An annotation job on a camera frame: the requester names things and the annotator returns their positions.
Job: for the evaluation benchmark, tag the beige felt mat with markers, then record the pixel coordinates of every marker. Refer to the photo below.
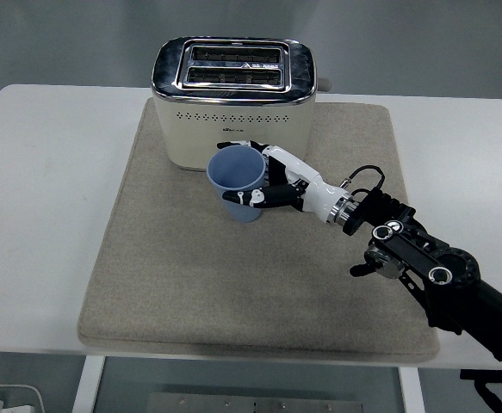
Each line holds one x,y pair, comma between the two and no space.
233,279

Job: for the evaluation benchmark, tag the cream chrome two-slot toaster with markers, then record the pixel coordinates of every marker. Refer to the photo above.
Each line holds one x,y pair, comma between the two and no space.
233,116

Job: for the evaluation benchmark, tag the blue ribbed plastic cup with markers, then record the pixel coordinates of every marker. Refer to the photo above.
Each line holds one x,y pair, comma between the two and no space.
233,168

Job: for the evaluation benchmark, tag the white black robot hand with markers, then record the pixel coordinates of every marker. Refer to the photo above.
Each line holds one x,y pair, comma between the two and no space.
319,195

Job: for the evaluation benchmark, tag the white table leg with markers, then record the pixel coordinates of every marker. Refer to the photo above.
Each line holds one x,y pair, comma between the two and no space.
412,391
88,387

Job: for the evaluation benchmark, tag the grey metal plate with screws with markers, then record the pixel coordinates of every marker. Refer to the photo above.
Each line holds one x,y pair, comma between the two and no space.
255,404

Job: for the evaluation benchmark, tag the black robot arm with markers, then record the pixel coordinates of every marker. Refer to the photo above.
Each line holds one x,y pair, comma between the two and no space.
448,266

